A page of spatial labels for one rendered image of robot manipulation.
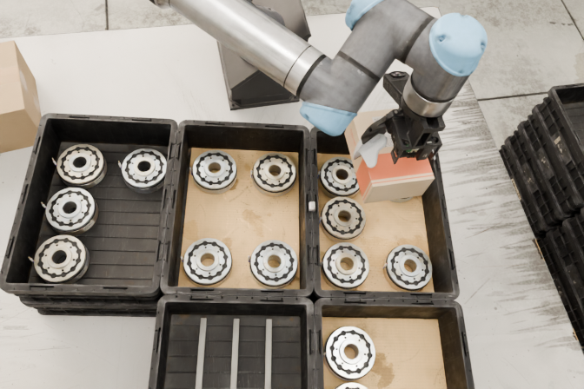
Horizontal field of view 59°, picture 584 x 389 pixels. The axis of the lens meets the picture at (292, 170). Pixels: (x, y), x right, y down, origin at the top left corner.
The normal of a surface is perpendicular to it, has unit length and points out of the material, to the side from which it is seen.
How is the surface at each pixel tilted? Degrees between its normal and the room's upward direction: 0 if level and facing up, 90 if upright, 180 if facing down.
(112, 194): 0
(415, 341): 0
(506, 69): 0
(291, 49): 13
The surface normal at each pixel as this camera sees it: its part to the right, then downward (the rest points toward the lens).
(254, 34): -0.16, 0.02
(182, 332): 0.10, -0.47
